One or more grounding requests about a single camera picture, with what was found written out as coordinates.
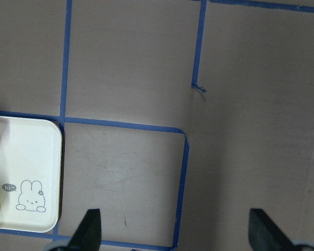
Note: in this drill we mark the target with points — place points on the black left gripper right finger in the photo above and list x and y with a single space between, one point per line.
264 234

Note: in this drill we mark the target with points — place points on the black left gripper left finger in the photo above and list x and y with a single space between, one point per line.
88 234

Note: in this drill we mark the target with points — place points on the cream rabbit tray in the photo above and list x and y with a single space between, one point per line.
30 170

